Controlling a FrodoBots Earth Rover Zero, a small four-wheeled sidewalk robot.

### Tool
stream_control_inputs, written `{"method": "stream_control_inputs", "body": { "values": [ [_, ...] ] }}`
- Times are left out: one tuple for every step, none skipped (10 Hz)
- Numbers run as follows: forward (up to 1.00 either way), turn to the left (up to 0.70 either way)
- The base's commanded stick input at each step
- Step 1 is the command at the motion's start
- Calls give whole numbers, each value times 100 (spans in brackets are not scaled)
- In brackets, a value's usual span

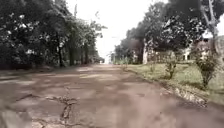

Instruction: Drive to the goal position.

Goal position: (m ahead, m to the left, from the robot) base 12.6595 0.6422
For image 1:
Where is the cracked brown asphalt road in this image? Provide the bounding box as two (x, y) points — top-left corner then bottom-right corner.
(0, 63), (224, 128)

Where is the small young tree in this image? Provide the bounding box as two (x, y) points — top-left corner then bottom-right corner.
(164, 53), (178, 80)
(194, 43), (222, 90)

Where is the row of trees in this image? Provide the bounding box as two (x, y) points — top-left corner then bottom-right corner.
(113, 0), (224, 65)
(0, 0), (107, 70)

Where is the grass verge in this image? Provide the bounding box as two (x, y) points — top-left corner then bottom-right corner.
(124, 61), (224, 105)

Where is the stone kerb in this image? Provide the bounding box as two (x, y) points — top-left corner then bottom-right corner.
(126, 68), (224, 108)

